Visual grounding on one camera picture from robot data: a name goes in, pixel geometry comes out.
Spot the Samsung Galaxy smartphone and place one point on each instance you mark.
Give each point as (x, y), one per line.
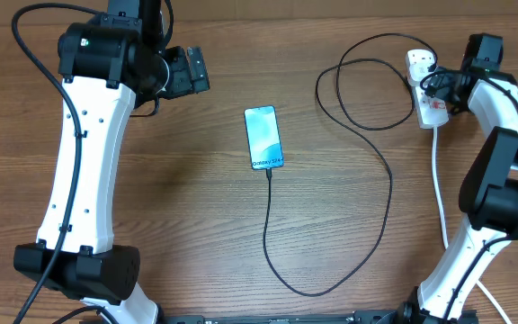
(263, 138)

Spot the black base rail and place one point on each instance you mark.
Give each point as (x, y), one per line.
(357, 317)

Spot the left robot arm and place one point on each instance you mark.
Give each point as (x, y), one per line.
(108, 67)

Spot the white power strip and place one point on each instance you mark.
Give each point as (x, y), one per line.
(431, 112)

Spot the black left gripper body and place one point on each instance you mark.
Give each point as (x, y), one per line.
(181, 81)

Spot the white USB wall charger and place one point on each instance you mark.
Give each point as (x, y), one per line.
(417, 72)

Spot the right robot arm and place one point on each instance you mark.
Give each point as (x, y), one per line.
(488, 197)

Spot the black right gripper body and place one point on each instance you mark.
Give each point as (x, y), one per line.
(442, 82)

